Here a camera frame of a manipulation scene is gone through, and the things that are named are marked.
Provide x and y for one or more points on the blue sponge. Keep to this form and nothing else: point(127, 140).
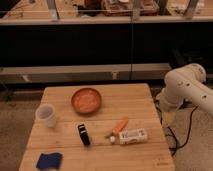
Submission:
point(48, 161)

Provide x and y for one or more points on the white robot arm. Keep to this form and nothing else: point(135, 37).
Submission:
point(182, 83)

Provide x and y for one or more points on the white glue bottle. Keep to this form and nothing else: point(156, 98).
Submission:
point(130, 136)

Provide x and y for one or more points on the beige gripper tool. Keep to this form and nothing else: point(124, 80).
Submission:
point(168, 118)

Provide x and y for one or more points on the clear plastic cup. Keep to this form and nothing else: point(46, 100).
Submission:
point(46, 113)

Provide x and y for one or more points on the black standing eraser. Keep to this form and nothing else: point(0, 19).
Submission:
point(83, 135)

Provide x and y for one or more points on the orange plastic bowl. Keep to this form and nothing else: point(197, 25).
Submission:
point(86, 100)

